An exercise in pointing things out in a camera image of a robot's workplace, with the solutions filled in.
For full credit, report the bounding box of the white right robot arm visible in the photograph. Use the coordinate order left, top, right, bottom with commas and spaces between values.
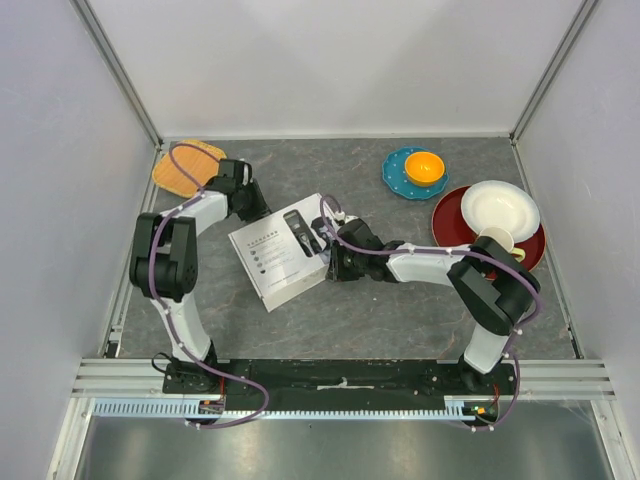
322, 214, 541, 394

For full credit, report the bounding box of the white paper bowl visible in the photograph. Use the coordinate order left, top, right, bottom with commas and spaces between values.
460, 180, 541, 243

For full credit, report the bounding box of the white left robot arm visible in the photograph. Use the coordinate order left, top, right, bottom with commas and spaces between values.
129, 159, 270, 393

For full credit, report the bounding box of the pale yellow mug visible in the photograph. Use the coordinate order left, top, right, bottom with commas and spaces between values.
479, 226, 526, 262

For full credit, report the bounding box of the teal dotted plate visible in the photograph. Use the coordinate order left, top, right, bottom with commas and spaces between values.
382, 147, 449, 200

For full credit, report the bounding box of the woven orange tray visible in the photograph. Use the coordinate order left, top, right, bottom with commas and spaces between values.
151, 139, 226, 199

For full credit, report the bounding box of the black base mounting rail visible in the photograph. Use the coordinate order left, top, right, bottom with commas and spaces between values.
159, 359, 517, 415

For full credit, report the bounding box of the white clipper kit box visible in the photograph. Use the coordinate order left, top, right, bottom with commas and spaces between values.
229, 193, 331, 312

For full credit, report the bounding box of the orange bowl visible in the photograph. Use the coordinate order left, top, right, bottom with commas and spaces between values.
404, 151, 446, 187

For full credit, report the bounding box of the dark red plate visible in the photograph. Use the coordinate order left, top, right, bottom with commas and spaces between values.
431, 185, 546, 271

